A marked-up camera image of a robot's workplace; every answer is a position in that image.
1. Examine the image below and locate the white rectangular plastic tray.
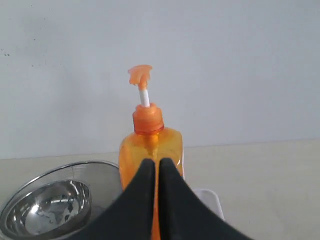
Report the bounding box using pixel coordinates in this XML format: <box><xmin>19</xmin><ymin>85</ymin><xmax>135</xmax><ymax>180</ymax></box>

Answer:
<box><xmin>193</xmin><ymin>188</ymin><xmax>225</xmax><ymax>221</ymax></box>

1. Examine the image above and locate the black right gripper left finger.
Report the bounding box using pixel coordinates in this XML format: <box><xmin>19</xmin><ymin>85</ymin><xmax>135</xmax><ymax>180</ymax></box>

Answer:
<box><xmin>68</xmin><ymin>158</ymin><xmax>156</xmax><ymax>240</ymax></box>

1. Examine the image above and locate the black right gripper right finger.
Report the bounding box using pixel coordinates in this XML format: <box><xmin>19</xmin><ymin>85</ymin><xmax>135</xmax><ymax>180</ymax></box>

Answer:
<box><xmin>158</xmin><ymin>158</ymin><xmax>250</xmax><ymax>240</ymax></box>

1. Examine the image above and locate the orange pump soap bottle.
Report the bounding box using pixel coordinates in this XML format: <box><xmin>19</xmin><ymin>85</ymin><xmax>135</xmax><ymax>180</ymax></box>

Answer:
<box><xmin>117</xmin><ymin>64</ymin><xmax>186</xmax><ymax>240</ymax></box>

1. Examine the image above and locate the small stainless steel bowl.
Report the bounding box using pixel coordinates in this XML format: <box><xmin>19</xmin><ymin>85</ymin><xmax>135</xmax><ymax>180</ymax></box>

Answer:
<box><xmin>0</xmin><ymin>180</ymin><xmax>92</xmax><ymax>240</ymax></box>

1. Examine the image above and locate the steel mesh colander basket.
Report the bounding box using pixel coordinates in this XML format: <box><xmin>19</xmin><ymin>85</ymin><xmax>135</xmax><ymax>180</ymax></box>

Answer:
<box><xmin>0</xmin><ymin>160</ymin><xmax>123</xmax><ymax>240</ymax></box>

